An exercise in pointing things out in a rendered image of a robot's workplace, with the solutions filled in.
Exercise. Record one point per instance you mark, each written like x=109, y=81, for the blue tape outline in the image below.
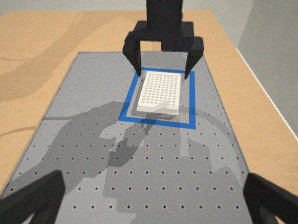
x=192, y=118

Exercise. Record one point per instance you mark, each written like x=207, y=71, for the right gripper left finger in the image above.
x=42, y=198

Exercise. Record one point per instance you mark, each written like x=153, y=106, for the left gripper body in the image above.
x=164, y=25

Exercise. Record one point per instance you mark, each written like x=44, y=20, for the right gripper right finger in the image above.
x=265, y=200

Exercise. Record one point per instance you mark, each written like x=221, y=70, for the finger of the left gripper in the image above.
x=193, y=59
x=133, y=55

